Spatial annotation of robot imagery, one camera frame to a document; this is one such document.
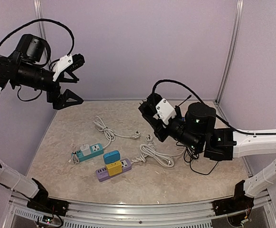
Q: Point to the yellow cube socket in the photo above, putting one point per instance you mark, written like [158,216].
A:
[114,168]

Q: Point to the left aluminium corner post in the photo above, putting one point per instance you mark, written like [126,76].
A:
[41,23]

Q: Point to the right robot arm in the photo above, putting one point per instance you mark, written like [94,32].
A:
[196,131]

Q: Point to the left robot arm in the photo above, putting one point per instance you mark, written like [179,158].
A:
[29,65]

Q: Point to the teal power strip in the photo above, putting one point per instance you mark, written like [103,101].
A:
[96,150]

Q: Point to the blue plug adapter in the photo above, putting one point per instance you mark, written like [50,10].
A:
[111,157]

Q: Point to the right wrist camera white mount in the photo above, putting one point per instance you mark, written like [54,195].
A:
[164,111]

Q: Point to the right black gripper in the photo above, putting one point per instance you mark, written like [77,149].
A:
[156,125]

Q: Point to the purple power strip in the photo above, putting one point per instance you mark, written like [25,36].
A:
[102,173]

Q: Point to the white plug adapter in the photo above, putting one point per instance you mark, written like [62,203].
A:
[85,150]

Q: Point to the aluminium front rail frame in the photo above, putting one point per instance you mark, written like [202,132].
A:
[199,214]

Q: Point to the aluminium corner post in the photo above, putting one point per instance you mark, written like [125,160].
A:
[41,23]
[231,50]

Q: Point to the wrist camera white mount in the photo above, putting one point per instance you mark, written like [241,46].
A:
[67,62]
[164,111]

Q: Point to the black power adapter with cable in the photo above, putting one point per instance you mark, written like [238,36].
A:
[183,103]

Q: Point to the right aluminium corner post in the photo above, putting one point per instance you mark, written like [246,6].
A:
[231,50]

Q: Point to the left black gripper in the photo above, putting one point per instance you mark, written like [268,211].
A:
[59,102]

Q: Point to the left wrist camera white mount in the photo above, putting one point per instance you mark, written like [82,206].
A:
[67,62]

